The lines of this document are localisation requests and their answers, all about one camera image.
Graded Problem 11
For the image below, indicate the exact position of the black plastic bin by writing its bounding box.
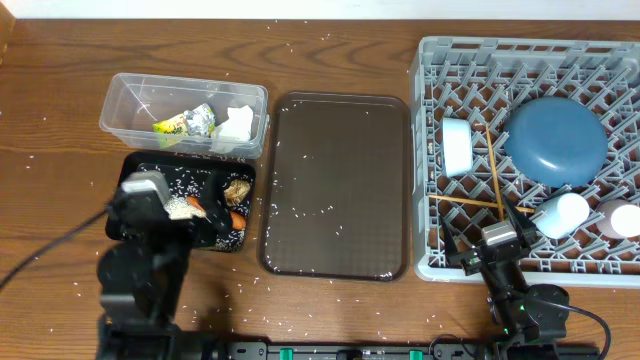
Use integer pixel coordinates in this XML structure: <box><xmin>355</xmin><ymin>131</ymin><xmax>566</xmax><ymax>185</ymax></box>
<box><xmin>105</xmin><ymin>151</ymin><xmax>256</xmax><ymax>253</ymax></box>

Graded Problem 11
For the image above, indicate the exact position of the brown food scrap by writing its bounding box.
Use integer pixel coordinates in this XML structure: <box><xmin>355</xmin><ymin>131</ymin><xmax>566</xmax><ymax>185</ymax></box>
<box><xmin>224</xmin><ymin>179</ymin><xmax>251</xmax><ymax>207</ymax></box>

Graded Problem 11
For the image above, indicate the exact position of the right black cable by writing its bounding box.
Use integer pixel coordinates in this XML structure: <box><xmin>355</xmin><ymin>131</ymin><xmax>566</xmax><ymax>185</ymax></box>
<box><xmin>539</xmin><ymin>297</ymin><xmax>613</xmax><ymax>360</ymax></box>

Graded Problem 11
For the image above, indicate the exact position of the white paper napkin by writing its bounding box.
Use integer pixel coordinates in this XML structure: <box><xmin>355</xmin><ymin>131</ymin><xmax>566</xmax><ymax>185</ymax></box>
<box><xmin>210</xmin><ymin>105</ymin><xmax>254</xmax><ymax>154</ymax></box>

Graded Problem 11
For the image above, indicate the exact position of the pink and white cup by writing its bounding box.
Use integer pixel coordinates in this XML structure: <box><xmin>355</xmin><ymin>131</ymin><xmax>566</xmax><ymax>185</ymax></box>
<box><xmin>596</xmin><ymin>200</ymin><xmax>640</xmax><ymax>239</ymax></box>

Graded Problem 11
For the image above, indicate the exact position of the clear plastic bin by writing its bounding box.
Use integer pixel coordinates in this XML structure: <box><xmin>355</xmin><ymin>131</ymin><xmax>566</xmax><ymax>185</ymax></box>
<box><xmin>99</xmin><ymin>73</ymin><xmax>269</xmax><ymax>159</ymax></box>

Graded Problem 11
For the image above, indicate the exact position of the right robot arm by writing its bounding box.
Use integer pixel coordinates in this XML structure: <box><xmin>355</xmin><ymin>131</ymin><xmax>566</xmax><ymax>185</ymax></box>
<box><xmin>442</xmin><ymin>200</ymin><xmax>570</xmax><ymax>359</ymax></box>

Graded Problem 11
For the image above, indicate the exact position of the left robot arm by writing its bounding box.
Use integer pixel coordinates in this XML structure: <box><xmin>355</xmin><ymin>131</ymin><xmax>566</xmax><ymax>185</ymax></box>
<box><xmin>96</xmin><ymin>171</ymin><xmax>232</xmax><ymax>360</ymax></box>

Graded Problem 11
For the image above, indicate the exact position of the left black cable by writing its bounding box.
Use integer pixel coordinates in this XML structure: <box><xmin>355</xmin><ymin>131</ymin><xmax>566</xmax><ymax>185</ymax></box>
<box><xmin>0</xmin><ymin>207</ymin><xmax>114</xmax><ymax>294</ymax></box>

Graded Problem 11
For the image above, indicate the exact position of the yellow snack packet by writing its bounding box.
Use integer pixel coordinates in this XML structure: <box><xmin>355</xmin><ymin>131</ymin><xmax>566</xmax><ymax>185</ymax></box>
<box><xmin>152</xmin><ymin>114</ymin><xmax>188</xmax><ymax>149</ymax></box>

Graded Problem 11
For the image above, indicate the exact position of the black cable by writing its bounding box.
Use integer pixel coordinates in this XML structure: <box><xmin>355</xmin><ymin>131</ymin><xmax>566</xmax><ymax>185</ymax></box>
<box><xmin>0</xmin><ymin>207</ymin><xmax>114</xmax><ymax>294</ymax></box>
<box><xmin>539</xmin><ymin>297</ymin><xmax>613</xmax><ymax>360</ymax></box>

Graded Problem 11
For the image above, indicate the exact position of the grey dishwasher rack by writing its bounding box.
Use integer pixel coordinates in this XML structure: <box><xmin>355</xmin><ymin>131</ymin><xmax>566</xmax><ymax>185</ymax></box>
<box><xmin>409</xmin><ymin>36</ymin><xmax>639</xmax><ymax>288</ymax></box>

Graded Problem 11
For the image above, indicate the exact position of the light blue rice bowl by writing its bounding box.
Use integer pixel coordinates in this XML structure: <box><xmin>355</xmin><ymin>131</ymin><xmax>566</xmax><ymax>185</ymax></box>
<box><xmin>442</xmin><ymin>118</ymin><xmax>473</xmax><ymax>177</ymax></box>

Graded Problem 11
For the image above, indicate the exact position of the small blue cup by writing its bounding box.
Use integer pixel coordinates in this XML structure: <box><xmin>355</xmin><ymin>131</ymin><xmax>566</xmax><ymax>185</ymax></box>
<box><xmin>533</xmin><ymin>193</ymin><xmax>590</xmax><ymax>239</ymax></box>

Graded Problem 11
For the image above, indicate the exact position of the foil wrapper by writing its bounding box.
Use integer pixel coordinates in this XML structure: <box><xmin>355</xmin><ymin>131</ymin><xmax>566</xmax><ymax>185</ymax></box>
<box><xmin>183</xmin><ymin>103</ymin><xmax>216</xmax><ymax>137</ymax></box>

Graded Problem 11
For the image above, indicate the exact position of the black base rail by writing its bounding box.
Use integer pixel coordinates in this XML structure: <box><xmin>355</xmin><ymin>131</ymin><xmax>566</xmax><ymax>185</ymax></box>
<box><xmin>98</xmin><ymin>341</ymin><xmax>601</xmax><ymax>360</ymax></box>

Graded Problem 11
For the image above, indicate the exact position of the dark blue plate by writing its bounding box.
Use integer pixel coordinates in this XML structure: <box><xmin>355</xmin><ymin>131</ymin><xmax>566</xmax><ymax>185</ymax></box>
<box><xmin>503</xmin><ymin>97</ymin><xmax>608</xmax><ymax>188</ymax></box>

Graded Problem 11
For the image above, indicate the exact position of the dark brown serving tray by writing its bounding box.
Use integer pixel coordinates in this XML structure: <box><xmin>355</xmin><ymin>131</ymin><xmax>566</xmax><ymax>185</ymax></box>
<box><xmin>258</xmin><ymin>92</ymin><xmax>411</xmax><ymax>282</ymax></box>

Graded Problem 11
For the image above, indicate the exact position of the orange carrot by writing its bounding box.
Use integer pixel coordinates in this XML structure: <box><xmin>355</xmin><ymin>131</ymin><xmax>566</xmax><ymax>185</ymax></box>
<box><xmin>186</xmin><ymin>196</ymin><xmax>246</xmax><ymax>231</ymax></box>

